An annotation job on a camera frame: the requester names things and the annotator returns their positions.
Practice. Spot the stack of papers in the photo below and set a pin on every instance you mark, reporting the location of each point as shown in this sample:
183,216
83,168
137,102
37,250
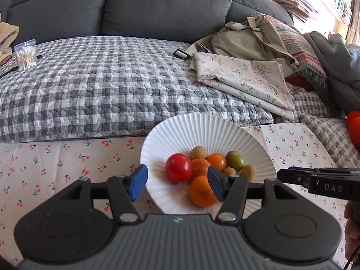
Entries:
295,5

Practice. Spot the small greenish tomato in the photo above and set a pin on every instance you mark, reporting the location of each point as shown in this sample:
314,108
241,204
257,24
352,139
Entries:
234,160

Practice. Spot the cherry print tablecloth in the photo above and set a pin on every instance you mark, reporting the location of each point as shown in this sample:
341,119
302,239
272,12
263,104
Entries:
56,160

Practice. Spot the small brown longan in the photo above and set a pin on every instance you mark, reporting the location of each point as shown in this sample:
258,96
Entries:
229,171

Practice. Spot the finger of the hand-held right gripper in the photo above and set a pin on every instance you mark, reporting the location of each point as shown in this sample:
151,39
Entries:
303,169
292,176

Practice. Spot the brown kiwi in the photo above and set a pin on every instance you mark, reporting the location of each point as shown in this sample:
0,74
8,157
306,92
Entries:
198,153
248,171

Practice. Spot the beige fleece blanket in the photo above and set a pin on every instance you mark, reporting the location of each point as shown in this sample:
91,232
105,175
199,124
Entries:
8,33

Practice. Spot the bookshelf with books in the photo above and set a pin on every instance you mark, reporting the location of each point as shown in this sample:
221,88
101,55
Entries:
341,2

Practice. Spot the bag of cotton swabs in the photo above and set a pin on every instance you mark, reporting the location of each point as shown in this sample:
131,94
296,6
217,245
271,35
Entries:
25,56

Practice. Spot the grey sofa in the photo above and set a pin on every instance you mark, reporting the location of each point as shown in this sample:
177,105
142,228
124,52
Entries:
157,5

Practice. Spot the dark grey fleece garment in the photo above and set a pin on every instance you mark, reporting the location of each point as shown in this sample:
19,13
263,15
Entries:
329,59

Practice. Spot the person's right hand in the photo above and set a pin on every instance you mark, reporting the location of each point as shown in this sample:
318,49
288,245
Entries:
353,227

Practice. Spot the red cushion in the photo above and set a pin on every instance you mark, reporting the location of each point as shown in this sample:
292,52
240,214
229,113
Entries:
301,81

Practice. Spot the grey knitted blanket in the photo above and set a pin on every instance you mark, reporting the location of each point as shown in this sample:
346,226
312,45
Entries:
326,135

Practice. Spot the orange tangerine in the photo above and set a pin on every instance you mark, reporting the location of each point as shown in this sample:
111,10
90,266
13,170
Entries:
200,170
201,192

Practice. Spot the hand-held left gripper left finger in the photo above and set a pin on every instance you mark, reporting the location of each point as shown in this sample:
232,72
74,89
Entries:
139,182

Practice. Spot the folded floral cloth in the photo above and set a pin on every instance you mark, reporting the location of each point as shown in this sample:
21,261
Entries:
239,73

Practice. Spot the white ribbed plate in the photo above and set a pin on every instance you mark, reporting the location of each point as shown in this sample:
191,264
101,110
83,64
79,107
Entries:
202,129

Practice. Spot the grey gingham quilted blanket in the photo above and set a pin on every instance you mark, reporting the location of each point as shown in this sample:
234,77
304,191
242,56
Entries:
98,90

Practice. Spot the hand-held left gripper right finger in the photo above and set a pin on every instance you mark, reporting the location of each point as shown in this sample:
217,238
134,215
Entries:
215,184

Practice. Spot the striped patterned pillow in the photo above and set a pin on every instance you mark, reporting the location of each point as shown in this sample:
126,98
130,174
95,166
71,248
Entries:
295,45

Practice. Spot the orange tomato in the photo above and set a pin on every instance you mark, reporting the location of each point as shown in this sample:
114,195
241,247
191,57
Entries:
217,161

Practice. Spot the beige canvas bag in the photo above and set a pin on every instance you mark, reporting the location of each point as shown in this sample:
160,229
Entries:
239,40

